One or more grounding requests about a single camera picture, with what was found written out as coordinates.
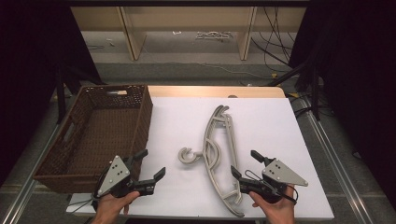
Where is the bundle of black floor cables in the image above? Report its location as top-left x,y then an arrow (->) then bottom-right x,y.
251,6 -> 298,73

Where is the black metal stand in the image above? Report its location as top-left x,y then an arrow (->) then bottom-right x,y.
54,60 -> 106,125
266,59 -> 323,121

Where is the brown woven plastic basket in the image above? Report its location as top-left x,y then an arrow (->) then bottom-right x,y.
32,83 -> 154,194

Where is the person's left hand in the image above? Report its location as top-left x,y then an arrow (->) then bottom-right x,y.
91,190 -> 141,224

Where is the person's right hand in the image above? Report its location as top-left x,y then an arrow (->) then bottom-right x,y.
248,185 -> 297,224

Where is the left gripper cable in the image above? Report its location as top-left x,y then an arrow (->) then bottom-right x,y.
70,191 -> 104,216

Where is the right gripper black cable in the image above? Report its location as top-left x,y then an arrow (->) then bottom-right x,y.
244,169 -> 299,205

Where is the silver metal floor rail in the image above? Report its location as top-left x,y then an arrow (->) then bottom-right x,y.
0,122 -> 62,224
297,94 -> 376,224

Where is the white tangled object on floor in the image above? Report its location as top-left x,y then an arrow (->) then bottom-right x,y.
195,30 -> 233,42

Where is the white table mat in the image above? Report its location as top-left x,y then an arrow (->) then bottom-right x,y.
65,96 -> 335,222

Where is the thin white floor cable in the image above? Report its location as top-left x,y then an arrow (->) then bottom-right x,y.
167,60 -> 273,79

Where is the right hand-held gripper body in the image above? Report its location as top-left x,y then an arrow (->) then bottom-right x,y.
248,158 -> 309,205

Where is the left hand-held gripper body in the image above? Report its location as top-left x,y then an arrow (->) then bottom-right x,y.
92,154 -> 141,200

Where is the beige wooden shelf unit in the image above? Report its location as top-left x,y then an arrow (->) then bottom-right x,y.
70,6 -> 307,62

